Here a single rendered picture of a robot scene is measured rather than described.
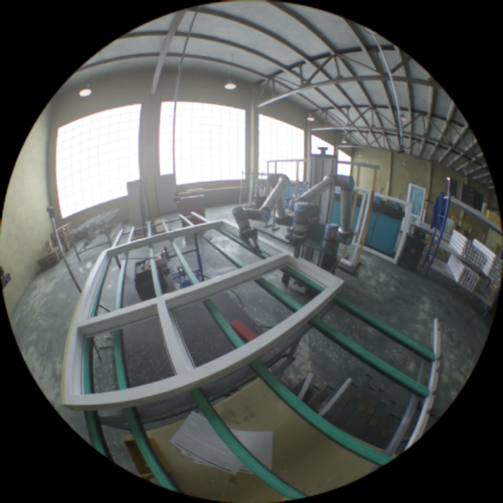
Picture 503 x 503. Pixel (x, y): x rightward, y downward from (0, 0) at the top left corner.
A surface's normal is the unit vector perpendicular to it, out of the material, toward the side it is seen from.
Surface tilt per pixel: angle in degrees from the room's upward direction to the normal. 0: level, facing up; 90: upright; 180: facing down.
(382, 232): 90
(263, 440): 0
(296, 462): 0
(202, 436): 0
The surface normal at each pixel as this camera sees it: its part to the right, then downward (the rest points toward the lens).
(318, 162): -0.69, 0.33
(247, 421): 0.00, -0.89
